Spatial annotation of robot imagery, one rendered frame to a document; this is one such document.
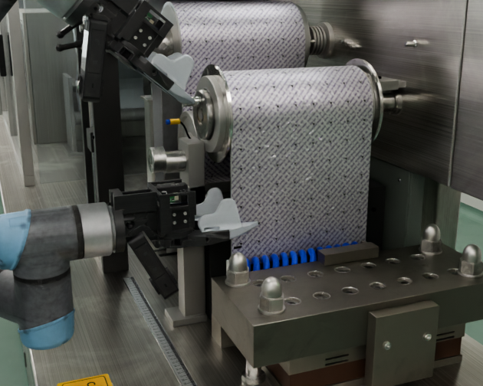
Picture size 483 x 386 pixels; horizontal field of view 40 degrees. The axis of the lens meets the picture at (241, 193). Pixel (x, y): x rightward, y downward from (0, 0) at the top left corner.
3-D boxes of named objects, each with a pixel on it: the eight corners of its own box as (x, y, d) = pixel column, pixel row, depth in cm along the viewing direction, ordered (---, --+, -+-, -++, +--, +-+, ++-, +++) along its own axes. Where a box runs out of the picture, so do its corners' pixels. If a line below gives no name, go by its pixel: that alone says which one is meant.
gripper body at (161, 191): (201, 191, 93) (114, 201, 89) (202, 249, 96) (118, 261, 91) (185, 178, 100) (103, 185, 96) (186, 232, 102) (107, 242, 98)
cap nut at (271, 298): (253, 305, 89) (253, 273, 87) (278, 301, 90) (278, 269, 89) (264, 317, 85) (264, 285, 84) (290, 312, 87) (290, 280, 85)
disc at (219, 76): (198, 152, 110) (196, 60, 106) (201, 152, 110) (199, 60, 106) (230, 172, 97) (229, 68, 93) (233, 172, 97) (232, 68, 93)
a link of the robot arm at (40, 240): (-3, 263, 93) (-10, 205, 91) (77, 253, 97) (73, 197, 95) (-1, 286, 86) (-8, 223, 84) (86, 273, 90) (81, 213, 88)
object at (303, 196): (231, 267, 103) (230, 150, 98) (363, 246, 111) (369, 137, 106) (231, 269, 102) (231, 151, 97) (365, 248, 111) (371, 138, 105)
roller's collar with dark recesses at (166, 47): (133, 62, 123) (131, 26, 121) (165, 60, 125) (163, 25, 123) (141, 65, 117) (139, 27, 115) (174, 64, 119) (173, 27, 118)
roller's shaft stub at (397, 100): (351, 115, 113) (353, 89, 112) (387, 112, 115) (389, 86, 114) (366, 119, 109) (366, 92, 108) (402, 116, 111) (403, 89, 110)
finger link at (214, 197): (248, 185, 102) (193, 194, 97) (248, 222, 104) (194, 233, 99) (237, 181, 105) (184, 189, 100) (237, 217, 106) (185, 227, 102)
